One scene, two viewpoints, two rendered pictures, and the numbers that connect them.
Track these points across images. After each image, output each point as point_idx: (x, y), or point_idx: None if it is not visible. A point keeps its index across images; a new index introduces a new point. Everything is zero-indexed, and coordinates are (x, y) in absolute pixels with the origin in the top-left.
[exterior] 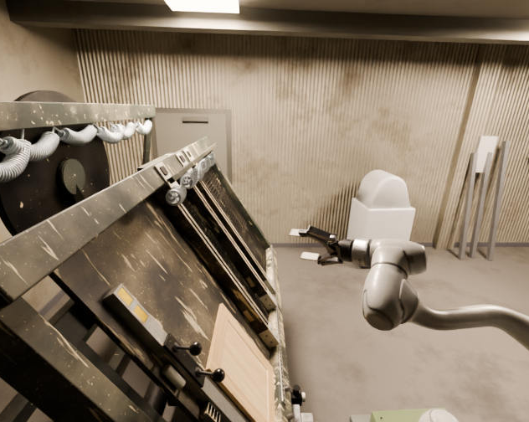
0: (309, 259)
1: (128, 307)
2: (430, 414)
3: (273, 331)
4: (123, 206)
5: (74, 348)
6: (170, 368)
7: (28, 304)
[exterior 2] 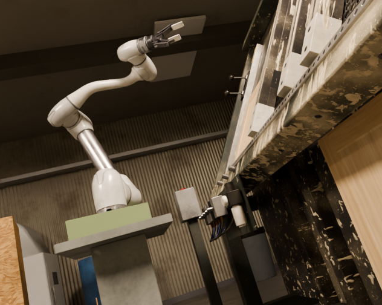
0: (175, 41)
1: (253, 54)
2: (112, 169)
3: (252, 117)
4: (261, 2)
5: (245, 65)
6: None
7: (249, 50)
